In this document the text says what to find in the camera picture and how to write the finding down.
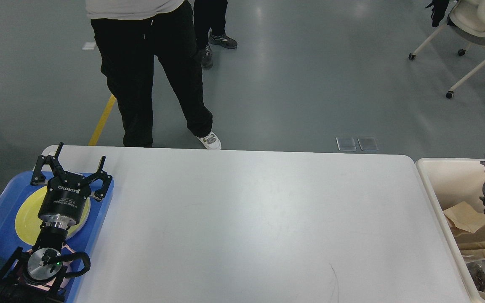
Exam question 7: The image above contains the yellow plastic plate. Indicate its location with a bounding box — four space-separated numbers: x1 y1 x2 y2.
15 186 91 246

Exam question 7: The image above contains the brown paper in bin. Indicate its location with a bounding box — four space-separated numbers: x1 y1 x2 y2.
443 202 485 237

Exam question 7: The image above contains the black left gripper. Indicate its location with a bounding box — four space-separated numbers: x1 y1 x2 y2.
30 142 113 228

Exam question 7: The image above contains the pink HOME mug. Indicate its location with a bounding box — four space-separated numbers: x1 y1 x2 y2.
22 245 79 292

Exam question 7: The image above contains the white office chair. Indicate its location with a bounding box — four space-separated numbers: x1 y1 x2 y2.
408 0 485 98

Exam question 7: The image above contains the person in black trousers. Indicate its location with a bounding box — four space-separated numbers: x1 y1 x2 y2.
194 0 237 69

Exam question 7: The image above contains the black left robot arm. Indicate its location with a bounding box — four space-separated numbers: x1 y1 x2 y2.
0 144 113 303

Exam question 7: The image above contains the person in grey shirt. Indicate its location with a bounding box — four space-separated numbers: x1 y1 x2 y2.
85 0 221 150

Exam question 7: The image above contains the beige plastic bin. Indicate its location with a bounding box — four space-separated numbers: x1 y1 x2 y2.
416 158 485 303

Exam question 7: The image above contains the foil tray with paper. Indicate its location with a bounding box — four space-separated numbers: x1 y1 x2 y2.
463 256 485 291

